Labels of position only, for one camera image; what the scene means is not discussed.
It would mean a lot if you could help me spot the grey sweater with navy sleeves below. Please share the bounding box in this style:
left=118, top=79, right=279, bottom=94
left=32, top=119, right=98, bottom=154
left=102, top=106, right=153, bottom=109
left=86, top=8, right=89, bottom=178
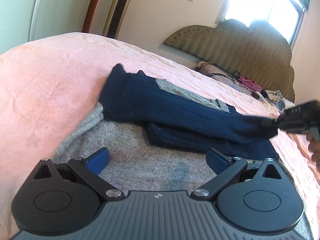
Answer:
left=53, top=64, right=311, bottom=239

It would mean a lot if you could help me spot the pile of light clothes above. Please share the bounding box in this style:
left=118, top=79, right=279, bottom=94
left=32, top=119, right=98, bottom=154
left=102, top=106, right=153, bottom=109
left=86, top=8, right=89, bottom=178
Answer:
left=260, top=90, right=295, bottom=113

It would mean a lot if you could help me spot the person's right hand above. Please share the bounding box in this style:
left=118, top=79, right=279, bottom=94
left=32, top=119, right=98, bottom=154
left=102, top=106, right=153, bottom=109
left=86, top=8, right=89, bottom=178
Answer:
left=306, top=132, right=320, bottom=172

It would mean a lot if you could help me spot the magenta crumpled garment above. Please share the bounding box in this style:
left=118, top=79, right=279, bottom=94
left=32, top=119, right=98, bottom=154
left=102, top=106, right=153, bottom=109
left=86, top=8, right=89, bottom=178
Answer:
left=238, top=76, right=262, bottom=92

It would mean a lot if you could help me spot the olive upholstered headboard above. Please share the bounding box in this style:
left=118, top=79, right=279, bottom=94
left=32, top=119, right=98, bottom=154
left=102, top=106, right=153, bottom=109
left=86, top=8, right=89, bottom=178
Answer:
left=163, top=20, right=296, bottom=101

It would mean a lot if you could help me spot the pink bed sheet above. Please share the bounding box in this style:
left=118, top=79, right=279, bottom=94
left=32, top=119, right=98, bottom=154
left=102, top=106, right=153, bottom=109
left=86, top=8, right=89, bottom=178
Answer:
left=0, top=31, right=320, bottom=240

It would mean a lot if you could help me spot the window with bright light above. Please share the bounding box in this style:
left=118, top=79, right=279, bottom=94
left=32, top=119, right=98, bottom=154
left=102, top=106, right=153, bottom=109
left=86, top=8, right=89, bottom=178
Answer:
left=215, top=0, right=311, bottom=46

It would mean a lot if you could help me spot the glass sliding wardrobe door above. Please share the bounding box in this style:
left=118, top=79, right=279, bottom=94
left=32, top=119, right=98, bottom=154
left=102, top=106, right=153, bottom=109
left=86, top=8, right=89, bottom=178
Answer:
left=1, top=0, right=91, bottom=53

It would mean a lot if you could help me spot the gold tower air conditioner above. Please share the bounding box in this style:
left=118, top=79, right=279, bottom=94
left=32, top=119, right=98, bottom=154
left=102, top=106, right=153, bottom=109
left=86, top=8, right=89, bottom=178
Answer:
left=102, top=0, right=131, bottom=39

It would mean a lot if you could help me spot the striped pillow with cables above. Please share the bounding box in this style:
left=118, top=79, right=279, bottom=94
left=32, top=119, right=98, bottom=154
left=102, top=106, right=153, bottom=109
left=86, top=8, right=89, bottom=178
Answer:
left=194, top=61, right=240, bottom=82

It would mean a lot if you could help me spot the brown wooden door frame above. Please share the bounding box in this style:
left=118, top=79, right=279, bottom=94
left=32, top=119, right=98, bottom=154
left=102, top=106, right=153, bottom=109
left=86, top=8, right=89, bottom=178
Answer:
left=82, top=0, right=99, bottom=33

